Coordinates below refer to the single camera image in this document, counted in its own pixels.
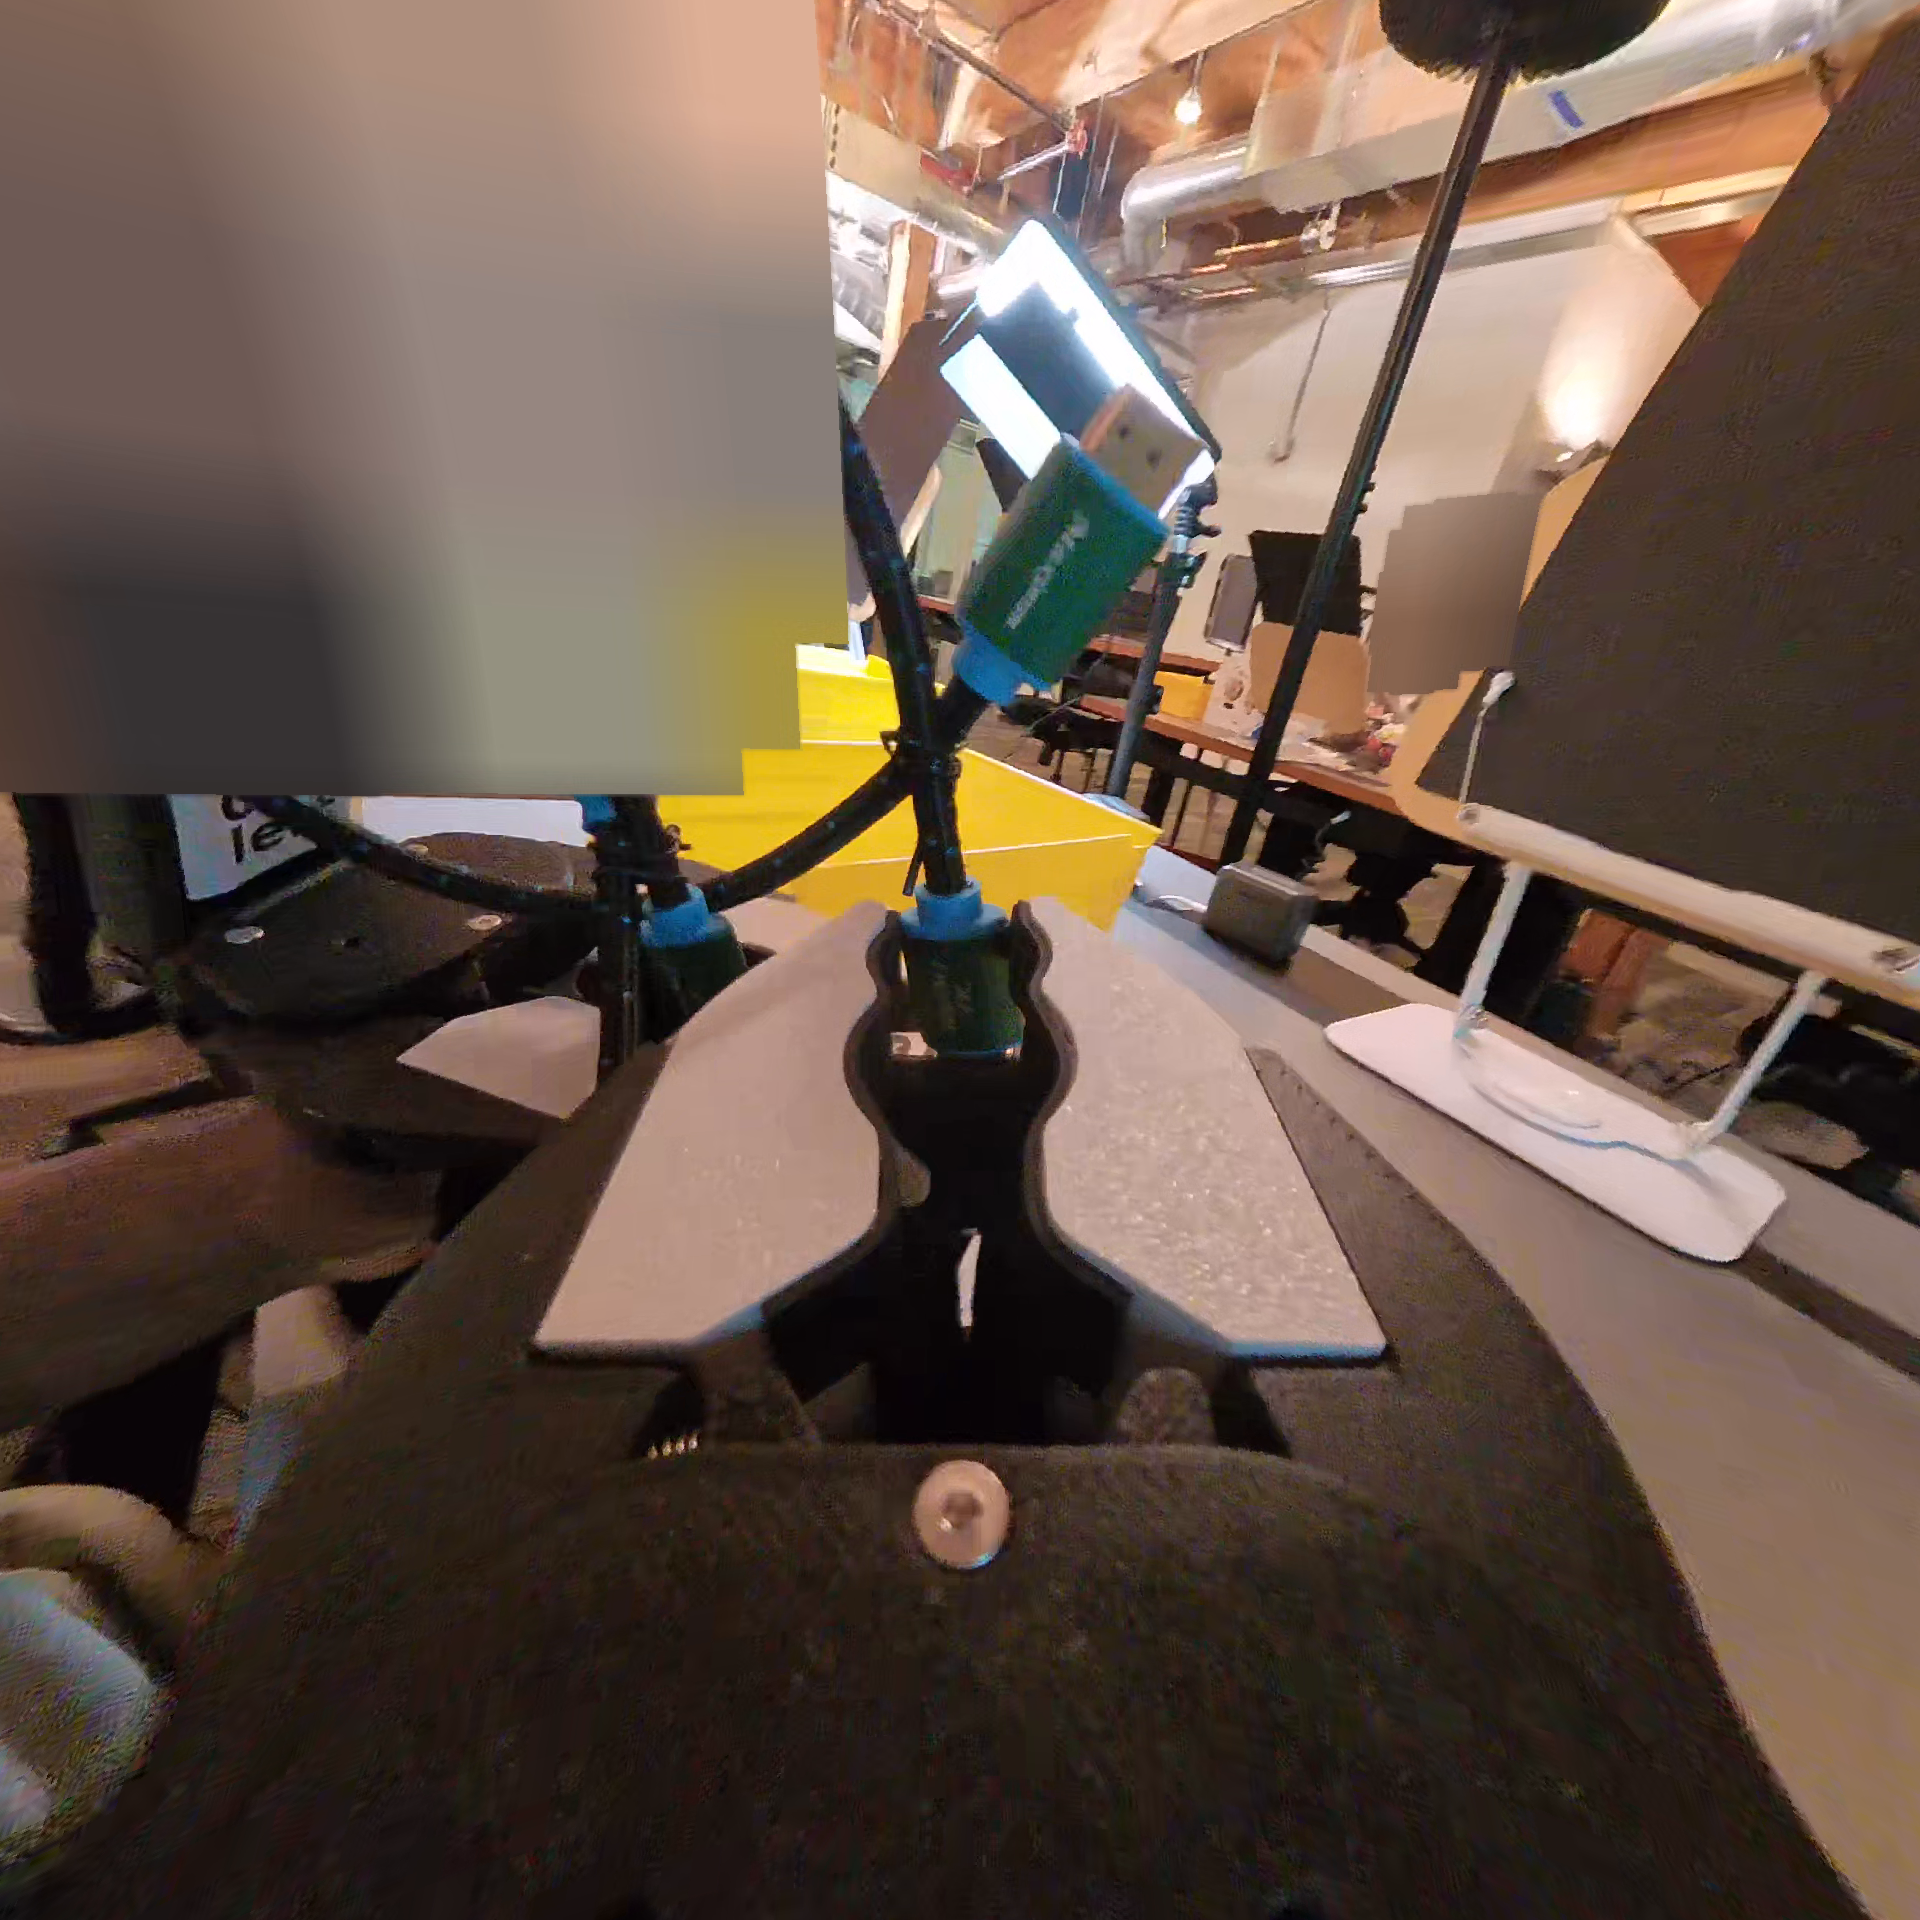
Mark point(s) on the silver metal duct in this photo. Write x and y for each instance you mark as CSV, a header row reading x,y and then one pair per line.
x,y
1200,188

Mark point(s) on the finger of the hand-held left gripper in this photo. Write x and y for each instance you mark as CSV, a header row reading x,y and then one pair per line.
x,y
509,1050

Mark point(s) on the white board stand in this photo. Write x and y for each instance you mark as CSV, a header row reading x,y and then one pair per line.
x,y
1576,1110

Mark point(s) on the black board with wooden frame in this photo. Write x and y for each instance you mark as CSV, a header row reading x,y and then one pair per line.
x,y
1725,524
899,420

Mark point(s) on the led light panel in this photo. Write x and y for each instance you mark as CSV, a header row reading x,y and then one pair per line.
x,y
1052,346

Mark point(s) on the cardboard box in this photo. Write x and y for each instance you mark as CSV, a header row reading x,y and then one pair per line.
x,y
1320,673

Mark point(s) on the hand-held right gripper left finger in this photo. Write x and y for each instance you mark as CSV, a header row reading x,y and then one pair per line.
x,y
720,1185

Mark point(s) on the brown workbench with black legs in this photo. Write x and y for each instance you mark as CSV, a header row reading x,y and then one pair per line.
x,y
1292,758

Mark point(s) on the person in cream sweater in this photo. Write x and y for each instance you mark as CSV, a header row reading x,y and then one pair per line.
x,y
75,1560

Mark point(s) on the black fuzzy microphone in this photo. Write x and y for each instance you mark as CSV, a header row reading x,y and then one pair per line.
x,y
1514,29

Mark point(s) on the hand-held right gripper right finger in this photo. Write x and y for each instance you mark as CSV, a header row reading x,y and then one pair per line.
x,y
1200,1185

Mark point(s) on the small black box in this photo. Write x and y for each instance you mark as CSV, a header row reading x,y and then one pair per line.
x,y
1258,910

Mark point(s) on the black stand pole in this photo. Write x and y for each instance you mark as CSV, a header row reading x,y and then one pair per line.
x,y
1394,376

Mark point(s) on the black light stand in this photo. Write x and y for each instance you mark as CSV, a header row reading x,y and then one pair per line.
x,y
1162,644

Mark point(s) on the yellow plastic bins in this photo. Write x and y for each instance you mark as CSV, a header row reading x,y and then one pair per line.
x,y
1035,841

